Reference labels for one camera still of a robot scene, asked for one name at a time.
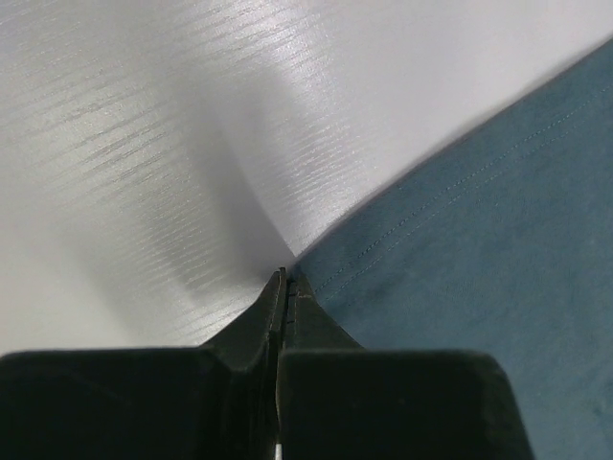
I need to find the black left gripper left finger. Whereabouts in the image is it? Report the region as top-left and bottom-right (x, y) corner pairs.
(1, 269), (286, 459)

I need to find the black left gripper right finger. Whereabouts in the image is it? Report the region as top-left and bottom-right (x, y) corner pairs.
(277, 277), (534, 459)

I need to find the grey-blue t shirt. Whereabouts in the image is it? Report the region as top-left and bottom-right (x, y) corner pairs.
(297, 43), (612, 459)

